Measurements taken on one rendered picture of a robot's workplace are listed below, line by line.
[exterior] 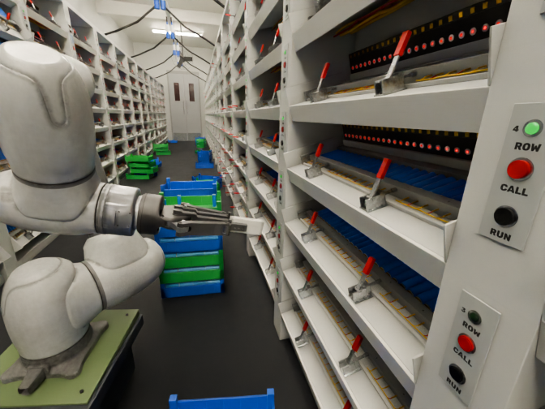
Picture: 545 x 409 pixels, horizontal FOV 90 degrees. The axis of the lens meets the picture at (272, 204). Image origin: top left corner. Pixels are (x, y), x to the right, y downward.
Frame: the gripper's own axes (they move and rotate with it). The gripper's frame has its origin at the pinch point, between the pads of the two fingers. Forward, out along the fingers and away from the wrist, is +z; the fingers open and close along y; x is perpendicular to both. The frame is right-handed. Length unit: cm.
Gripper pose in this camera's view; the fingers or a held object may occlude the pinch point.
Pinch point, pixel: (246, 225)
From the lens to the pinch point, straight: 56.6
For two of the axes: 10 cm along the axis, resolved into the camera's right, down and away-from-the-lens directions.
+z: 9.4, 1.4, 3.1
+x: 2.2, -9.4, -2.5
